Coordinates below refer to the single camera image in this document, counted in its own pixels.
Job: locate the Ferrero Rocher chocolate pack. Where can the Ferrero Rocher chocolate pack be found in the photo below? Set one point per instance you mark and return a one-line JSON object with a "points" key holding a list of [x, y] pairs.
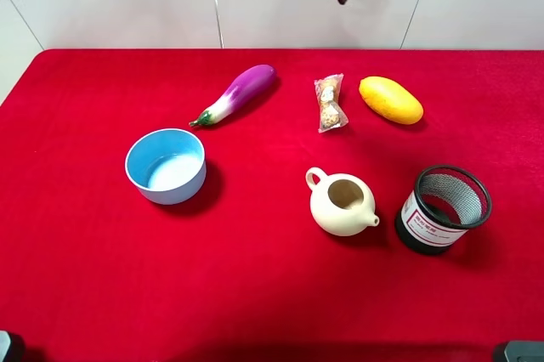
{"points": [[327, 92]]}

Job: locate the purple toy eggplant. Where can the purple toy eggplant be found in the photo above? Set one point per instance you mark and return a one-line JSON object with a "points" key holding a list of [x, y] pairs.
{"points": [[247, 86]]}

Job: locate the yellow toy mango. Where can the yellow toy mango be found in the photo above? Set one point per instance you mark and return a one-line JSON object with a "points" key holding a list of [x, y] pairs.
{"points": [[390, 100]]}

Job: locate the light blue bowl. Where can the light blue bowl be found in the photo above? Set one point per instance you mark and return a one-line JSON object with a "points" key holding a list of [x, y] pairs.
{"points": [[167, 166]]}

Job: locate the cream ceramic teapot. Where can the cream ceramic teapot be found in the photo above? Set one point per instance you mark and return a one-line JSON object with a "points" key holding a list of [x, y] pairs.
{"points": [[340, 203]]}

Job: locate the black mesh pen holder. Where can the black mesh pen holder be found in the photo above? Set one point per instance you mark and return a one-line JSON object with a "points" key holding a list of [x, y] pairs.
{"points": [[445, 203]]}

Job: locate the red velvet table cloth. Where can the red velvet table cloth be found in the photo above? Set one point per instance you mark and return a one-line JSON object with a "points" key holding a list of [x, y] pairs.
{"points": [[92, 271]]}

